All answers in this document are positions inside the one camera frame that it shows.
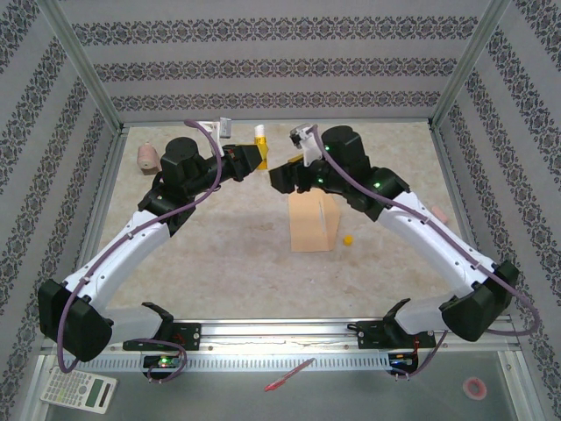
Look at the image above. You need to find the aluminium right frame post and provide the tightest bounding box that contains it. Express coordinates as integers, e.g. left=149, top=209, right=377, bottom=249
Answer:
left=429, top=0, right=512, bottom=128

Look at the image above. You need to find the aluminium frame post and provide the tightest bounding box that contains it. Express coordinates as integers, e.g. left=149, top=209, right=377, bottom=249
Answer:
left=429, top=0, right=512, bottom=128
left=37, top=0, right=128, bottom=132

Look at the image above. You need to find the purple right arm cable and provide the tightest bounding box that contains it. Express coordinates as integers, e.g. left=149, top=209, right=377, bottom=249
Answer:
left=309, top=124, right=541, bottom=382

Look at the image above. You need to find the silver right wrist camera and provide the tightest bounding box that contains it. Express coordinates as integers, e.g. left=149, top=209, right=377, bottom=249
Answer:
left=289, top=125, right=316, bottom=148

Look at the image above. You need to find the left controller board green light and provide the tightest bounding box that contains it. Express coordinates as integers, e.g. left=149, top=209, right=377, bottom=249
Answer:
left=143, top=355, right=181, bottom=370

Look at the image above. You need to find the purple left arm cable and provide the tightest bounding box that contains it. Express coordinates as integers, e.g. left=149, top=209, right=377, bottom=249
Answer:
left=55, top=118, right=224, bottom=386

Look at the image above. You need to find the yellow glue stick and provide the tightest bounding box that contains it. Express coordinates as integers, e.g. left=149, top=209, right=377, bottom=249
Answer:
left=254, top=124, right=270, bottom=171

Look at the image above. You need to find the perforated grey cable duct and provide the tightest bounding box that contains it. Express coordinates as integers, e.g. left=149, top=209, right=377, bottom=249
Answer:
left=59, top=353, right=394, bottom=375

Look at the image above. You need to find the white left camera bracket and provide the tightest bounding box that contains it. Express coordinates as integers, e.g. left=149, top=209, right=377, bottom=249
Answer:
left=199, top=120, right=223, bottom=153

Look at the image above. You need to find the white scientific calculator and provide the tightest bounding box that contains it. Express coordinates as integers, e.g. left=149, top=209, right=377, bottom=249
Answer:
left=39, top=366, right=118, bottom=416

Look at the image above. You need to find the white right camera bracket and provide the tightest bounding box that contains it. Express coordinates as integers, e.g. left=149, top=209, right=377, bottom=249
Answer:
left=302, top=131, right=328, bottom=168

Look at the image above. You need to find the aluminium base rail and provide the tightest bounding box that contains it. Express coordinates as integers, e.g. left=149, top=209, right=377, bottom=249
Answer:
left=43, top=318, right=521, bottom=352

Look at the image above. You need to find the aluminium right side bar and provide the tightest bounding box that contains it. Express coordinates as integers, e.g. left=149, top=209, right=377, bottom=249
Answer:
left=429, top=126, right=490, bottom=268

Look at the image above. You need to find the pink tape roll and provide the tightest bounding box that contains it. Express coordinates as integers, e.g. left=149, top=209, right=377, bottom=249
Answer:
left=463, top=377, right=488, bottom=401

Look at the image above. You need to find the aluminium left side bar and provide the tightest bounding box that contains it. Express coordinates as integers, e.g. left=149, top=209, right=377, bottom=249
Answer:
left=69, top=126, right=128, bottom=286

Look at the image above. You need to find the white camera bracket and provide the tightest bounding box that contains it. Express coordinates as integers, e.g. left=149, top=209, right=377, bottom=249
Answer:
left=199, top=120, right=223, bottom=153
left=302, top=131, right=328, bottom=168

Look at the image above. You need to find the pink small bottle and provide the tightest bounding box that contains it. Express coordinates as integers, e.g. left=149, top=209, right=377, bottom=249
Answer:
left=137, top=140, right=162, bottom=177

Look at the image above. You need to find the red pen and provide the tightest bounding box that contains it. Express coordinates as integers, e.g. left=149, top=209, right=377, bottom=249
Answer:
left=264, top=358, right=316, bottom=392

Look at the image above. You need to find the aluminium left frame post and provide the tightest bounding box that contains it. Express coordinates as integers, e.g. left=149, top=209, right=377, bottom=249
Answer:
left=37, top=0, right=128, bottom=132

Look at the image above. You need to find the aluminium bar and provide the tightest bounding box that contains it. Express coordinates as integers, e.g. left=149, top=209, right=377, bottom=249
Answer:
left=429, top=126, right=490, bottom=268
left=69, top=126, right=128, bottom=286

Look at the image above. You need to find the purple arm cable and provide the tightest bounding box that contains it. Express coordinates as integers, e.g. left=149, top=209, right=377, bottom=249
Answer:
left=55, top=118, right=224, bottom=386
left=309, top=124, right=541, bottom=382

